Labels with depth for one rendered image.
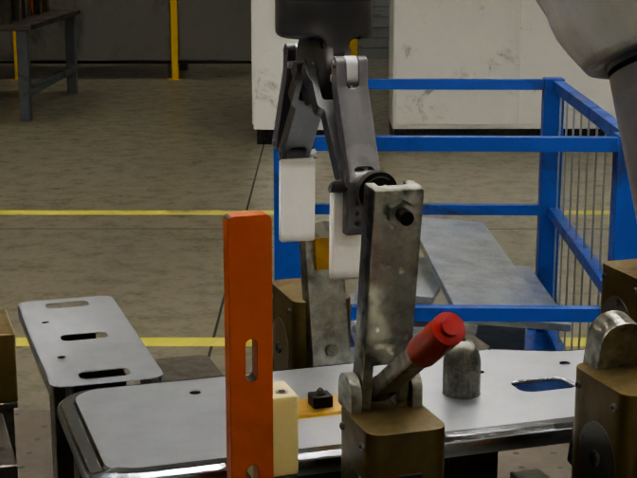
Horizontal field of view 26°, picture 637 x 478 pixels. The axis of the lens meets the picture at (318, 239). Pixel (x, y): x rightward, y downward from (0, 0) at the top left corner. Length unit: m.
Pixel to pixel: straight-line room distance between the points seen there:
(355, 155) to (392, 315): 0.12
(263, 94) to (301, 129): 7.87
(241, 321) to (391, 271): 0.11
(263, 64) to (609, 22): 8.54
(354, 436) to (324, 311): 0.33
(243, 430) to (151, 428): 0.17
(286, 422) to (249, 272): 0.12
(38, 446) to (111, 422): 0.81
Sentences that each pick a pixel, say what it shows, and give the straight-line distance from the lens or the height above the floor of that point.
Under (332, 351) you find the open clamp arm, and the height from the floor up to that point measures 1.00.
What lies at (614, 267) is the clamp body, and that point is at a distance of 1.45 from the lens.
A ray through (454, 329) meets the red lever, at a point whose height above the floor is 1.14.
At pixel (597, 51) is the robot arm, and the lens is 0.47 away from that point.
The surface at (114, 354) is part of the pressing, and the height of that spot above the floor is 1.00.
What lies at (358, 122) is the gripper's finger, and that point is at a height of 1.25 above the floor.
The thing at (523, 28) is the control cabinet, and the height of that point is 0.75.
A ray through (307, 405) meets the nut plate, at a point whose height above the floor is 1.00.
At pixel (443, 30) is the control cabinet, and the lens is 9.01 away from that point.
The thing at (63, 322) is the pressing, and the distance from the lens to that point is 1.40.
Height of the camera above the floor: 1.39
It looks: 13 degrees down
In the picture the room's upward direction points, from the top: straight up
